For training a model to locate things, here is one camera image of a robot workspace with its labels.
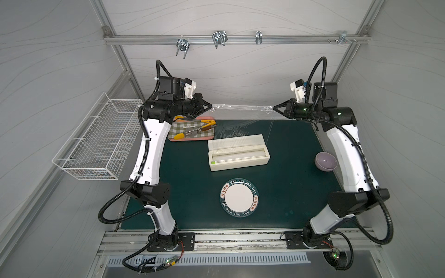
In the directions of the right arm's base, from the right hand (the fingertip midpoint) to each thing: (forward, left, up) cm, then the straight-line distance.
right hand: (275, 106), depth 69 cm
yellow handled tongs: (+22, +33, -36) cm, 53 cm away
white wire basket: (-17, +70, -9) cm, 72 cm away
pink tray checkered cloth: (+21, +46, -39) cm, 64 cm away
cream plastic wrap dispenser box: (-1, +16, -31) cm, 35 cm away
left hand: (-2, +26, +2) cm, 26 cm away
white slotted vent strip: (-51, +50, -43) cm, 83 cm away
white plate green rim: (-23, +13, -41) cm, 49 cm away
